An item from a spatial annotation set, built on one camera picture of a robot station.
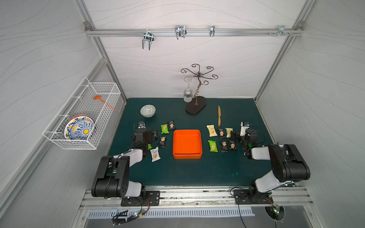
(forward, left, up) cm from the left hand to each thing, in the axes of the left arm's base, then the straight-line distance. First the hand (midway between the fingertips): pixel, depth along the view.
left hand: (144, 133), depth 93 cm
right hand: (+5, -65, -2) cm, 65 cm away
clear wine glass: (+23, -29, +15) cm, 40 cm away
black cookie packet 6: (-3, -12, -4) cm, 13 cm away
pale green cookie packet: (+6, -58, -4) cm, 59 cm away
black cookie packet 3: (-5, -59, -5) cm, 60 cm away
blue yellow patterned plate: (-14, +19, +28) cm, 37 cm away
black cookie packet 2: (-6, -53, -5) cm, 54 cm away
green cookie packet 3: (-7, -4, -5) cm, 10 cm away
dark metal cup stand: (+31, -37, -3) cm, 48 cm away
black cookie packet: (+3, -53, -5) cm, 53 cm away
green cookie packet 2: (+7, -12, -5) cm, 15 cm away
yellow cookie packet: (+6, -47, -5) cm, 47 cm away
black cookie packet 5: (+3, -7, -5) cm, 9 cm away
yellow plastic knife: (+28, -55, -6) cm, 61 cm away
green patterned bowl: (+23, +3, -4) cm, 24 cm away
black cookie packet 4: (+10, -17, -5) cm, 21 cm away
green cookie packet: (-6, -46, -6) cm, 47 cm away
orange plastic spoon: (+7, +21, +26) cm, 34 cm away
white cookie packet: (-12, -9, -5) cm, 16 cm away
